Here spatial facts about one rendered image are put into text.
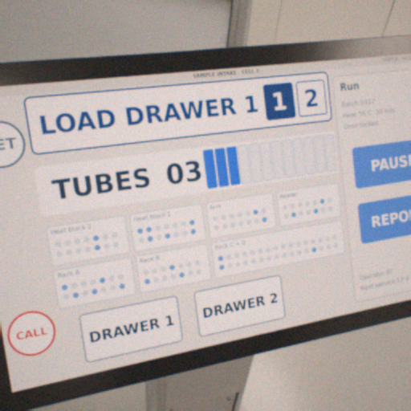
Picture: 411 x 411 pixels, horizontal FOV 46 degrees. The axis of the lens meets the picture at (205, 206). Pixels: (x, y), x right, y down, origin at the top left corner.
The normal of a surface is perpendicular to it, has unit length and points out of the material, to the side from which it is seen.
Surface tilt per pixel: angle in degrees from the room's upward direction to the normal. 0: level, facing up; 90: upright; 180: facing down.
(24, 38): 90
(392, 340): 0
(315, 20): 90
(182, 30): 90
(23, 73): 50
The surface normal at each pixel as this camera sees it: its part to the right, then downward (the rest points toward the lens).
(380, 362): 0.07, -0.72
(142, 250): 0.27, 0.05
